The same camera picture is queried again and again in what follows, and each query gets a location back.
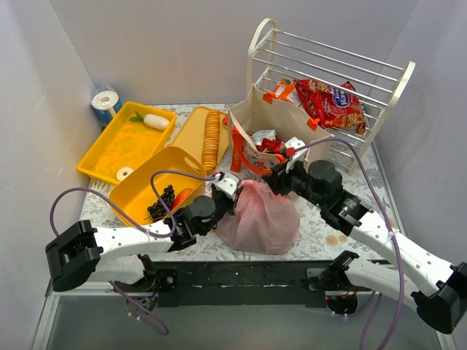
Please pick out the black grape bunch toy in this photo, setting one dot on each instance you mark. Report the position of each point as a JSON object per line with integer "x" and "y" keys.
{"x": 159, "y": 209}

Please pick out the orange snack packet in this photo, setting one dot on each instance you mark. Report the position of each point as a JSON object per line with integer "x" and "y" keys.
{"x": 284, "y": 91}

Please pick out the cream metal shelf rack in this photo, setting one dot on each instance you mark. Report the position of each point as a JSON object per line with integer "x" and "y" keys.
{"x": 275, "y": 54}

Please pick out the white red chips bag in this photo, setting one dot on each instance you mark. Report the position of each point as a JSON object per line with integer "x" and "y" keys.
{"x": 267, "y": 141}

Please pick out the yellow deep bin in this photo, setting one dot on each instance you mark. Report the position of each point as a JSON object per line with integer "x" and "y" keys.
{"x": 135, "y": 194}

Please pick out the yellow rectangular tray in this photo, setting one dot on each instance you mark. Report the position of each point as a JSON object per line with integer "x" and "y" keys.
{"x": 126, "y": 142}

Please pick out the orange carrot toy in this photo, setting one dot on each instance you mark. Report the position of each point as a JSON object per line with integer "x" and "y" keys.
{"x": 180, "y": 197}

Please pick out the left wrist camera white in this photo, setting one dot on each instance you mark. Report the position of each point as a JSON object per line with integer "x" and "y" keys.
{"x": 226, "y": 183}

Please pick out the yellow flat tray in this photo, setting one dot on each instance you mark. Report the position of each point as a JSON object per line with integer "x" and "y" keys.
{"x": 191, "y": 135}

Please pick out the beige paper grocery bag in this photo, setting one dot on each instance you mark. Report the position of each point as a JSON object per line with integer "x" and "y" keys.
{"x": 253, "y": 119}

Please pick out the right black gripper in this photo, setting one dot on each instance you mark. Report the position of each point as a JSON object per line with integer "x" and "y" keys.
{"x": 279, "y": 175}

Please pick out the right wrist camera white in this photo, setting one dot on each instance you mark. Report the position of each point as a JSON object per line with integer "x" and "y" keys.
{"x": 295, "y": 150}

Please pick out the red snack bag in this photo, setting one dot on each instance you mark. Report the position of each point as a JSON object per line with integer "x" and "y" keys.
{"x": 330, "y": 107}

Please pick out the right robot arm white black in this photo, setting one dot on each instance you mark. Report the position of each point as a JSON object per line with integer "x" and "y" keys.
{"x": 433, "y": 287}

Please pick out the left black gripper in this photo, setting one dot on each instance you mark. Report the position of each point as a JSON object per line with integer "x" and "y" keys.
{"x": 226, "y": 199}

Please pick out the pink plastic grocery bag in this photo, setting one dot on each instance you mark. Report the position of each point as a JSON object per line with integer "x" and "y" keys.
{"x": 262, "y": 223}

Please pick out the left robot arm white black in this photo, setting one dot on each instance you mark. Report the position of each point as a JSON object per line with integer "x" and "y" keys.
{"x": 86, "y": 253}

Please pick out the row of round crackers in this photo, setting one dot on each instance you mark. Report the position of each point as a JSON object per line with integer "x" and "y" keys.
{"x": 210, "y": 149}

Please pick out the tissue roll blue pack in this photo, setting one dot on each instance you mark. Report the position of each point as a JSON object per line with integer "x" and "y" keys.
{"x": 106, "y": 104}

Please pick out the white radish toy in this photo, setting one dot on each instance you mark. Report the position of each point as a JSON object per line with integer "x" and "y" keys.
{"x": 151, "y": 121}

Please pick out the white ring slice toy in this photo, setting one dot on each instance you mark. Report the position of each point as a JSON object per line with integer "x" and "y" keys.
{"x": 123, "y": 172}

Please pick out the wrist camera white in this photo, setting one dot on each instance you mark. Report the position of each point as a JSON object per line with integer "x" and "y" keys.
{"x": 226, "y": 183}
{"x": 295, "y": 150}

